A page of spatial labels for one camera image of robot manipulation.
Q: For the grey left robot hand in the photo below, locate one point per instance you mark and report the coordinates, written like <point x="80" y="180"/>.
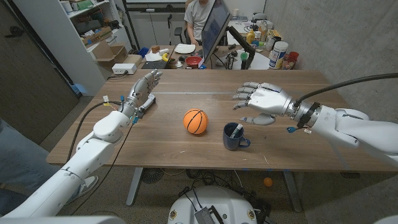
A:
<point x="141" y="93"/>

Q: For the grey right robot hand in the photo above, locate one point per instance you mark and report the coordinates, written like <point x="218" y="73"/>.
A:
<point x="269" y="99"/>

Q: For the white marker with green cap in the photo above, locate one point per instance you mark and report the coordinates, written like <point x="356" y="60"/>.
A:
<point x="236" y="130"/>

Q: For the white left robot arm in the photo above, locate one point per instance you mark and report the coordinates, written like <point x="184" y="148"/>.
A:
<point x="81" y="161"/>

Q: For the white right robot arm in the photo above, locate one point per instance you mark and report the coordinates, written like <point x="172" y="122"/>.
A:
<point x="357" y="127"/>

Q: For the small orange ball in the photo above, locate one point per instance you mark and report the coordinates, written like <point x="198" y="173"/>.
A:
<point x="268" y="182"/>

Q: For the white power box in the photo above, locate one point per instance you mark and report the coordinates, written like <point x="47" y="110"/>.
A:
<point x="124" y="68"/>

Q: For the black keyboard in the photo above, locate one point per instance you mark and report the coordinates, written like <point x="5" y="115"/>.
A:
<point x="154" y="64"/>

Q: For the blue bin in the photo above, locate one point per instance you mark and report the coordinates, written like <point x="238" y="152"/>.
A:
<point x="143" y="52"/>

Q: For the yellow banana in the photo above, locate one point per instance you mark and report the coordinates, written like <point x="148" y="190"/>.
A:
<point x="165" y="57"/>

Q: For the white wipes canister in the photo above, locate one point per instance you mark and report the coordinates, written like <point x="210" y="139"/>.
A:
<point x="277" y="56"/>

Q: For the small wooden block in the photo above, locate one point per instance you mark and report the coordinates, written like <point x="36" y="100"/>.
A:
<point x="155" y="49"/>

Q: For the bottle with green cap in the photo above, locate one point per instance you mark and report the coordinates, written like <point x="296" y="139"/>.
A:
<point x="244" y="59"/>

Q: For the red container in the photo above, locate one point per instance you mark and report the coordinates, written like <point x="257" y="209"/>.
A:
<point x="293" y="56"/>

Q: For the open cardboard box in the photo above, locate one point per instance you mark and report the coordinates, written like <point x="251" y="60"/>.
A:
<point x="109" y="54"/>

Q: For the black drink can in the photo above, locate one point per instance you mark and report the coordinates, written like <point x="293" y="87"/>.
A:
<point x="231" y="61"/>

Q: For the dark blue mug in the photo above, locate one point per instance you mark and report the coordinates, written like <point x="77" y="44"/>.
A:
<point x="231" y="143"/>

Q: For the red bowl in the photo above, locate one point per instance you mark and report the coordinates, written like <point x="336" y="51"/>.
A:
<point x="193" y="61"/>

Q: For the orange basketball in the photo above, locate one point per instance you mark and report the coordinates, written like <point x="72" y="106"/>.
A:
<point x="195" y="121"/>

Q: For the white plate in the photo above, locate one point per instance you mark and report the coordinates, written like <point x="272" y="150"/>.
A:
<point x="185" y="48"/>

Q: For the yellow squeeze bottle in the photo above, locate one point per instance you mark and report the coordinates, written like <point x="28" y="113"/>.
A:
<point x="250" y="37"/>

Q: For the clear plastic bottle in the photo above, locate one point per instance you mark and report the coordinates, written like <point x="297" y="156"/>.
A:
<point x="264" y="31"/>

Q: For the printed cardboard box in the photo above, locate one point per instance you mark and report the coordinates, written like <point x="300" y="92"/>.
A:
<point x="98" y="36"/>

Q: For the black office chair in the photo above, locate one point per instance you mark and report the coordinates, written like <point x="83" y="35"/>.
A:
<point x="182" y="32"/>

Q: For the round floor fan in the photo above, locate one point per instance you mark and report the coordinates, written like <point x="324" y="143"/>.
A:
<point x="152" y="175"/>

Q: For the black computer monitor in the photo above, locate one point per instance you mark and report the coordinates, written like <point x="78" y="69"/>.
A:
<point x="214" y="28"/>

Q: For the grey table leg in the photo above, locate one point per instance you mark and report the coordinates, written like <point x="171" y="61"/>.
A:
<point x="292" y="191"/>
<point x="134" y="186"/>

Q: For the person in grey t-shirt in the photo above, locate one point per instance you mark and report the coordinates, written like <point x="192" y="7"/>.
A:
<point x="199" y="15"/>

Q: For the white shelf unit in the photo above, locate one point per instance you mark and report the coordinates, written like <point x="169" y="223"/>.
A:
<point x="56" y="37"/>

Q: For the white robot torso base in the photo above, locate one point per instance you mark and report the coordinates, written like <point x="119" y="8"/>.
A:
<point x="224" y="202"/>

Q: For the grey finned device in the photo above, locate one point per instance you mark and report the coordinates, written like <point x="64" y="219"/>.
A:
<point x="205" y="216"/>

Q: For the person in blue jeans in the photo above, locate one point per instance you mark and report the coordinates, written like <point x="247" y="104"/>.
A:
<point x="15" y="168"/>

